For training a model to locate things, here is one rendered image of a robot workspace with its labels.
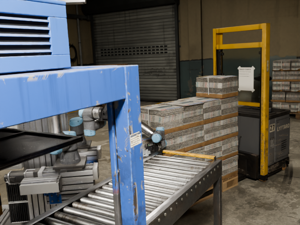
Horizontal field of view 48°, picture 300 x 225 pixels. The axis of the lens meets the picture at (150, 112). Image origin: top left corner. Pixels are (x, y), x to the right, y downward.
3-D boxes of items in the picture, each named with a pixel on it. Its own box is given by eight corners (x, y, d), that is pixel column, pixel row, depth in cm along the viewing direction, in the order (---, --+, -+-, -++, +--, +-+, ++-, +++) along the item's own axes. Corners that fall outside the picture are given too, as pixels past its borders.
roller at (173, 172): (138, 171, 241) (139, 164, 241) (199, 181, 217) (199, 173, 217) (135, 172, 237) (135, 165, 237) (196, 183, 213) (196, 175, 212)
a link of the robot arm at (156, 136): (114, 102, 277) (163, 136, 272) (119, 100, 287) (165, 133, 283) (108, 113, 280) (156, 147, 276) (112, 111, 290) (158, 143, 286)
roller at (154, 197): (105, 190, 209) (104, 183, 208) (172, 205, 185) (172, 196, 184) (100, 193, 204) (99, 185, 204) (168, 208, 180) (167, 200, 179)
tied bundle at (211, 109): (177, 120, 372) (177, 100, 368) (195, 116, 391) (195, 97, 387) (204, 125, 343) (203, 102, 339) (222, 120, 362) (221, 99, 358)
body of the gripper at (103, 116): (120, 120, 216) (104, 120, 220) (120, 107, 216) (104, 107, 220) (115, 121, 209) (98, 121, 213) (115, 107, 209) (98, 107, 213)
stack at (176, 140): (118, 215, 333) (113, 135, 319) (197, 183, 406) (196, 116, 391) (142, 230, 304) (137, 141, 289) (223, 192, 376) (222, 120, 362)
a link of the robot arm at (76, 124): (67, 134, 291) (66, 119, 288) (74, 131, 304) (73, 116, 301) (80, 135, 288) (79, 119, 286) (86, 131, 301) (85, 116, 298)
